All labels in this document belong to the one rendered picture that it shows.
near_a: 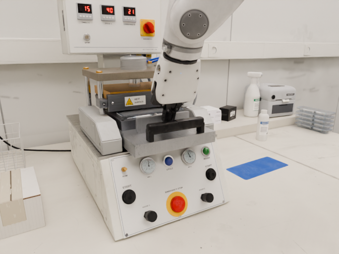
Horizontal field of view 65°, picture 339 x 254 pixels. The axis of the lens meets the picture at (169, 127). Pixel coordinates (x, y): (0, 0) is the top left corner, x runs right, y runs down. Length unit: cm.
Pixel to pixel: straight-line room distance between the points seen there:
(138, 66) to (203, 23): 38
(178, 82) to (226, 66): 111
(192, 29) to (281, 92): 120
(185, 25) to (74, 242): 52
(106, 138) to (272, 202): 50
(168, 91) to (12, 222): 47
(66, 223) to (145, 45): 62
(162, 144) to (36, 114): 81
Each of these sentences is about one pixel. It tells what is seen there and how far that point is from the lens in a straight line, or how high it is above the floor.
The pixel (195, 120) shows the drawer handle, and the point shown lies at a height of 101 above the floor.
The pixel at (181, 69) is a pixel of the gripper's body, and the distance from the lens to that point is 57.
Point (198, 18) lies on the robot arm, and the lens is 45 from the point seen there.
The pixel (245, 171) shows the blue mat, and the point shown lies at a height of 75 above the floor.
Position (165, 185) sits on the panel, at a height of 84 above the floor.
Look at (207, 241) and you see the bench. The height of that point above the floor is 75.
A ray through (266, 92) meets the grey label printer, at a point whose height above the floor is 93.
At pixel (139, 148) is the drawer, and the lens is 59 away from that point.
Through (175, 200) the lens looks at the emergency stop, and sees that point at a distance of 69.
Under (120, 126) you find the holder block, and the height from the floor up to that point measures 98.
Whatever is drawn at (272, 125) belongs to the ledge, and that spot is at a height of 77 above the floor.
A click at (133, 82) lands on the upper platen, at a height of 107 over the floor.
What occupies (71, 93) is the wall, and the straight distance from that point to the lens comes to 131.
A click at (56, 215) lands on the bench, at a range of 79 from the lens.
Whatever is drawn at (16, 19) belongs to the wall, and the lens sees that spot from 129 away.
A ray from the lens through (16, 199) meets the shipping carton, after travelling 72.
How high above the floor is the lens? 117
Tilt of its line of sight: 16 degrees down
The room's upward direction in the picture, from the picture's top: straight up
